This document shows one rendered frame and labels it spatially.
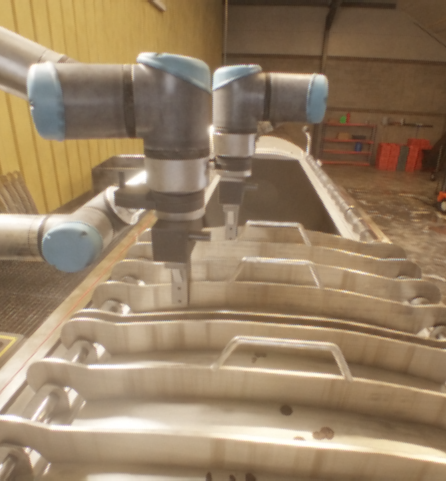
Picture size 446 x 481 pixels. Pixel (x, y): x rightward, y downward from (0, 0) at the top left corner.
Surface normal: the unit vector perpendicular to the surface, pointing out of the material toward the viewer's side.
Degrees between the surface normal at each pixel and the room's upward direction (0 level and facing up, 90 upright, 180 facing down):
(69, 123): 116
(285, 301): 90
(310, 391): 90
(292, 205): 87
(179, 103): 90
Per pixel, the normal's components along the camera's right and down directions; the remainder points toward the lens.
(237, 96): 0.00, 0.40
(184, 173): 0.32, 0.39
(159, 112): 0.20, 0.62
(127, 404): -0.19, -0.91
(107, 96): 0.22, 0.22
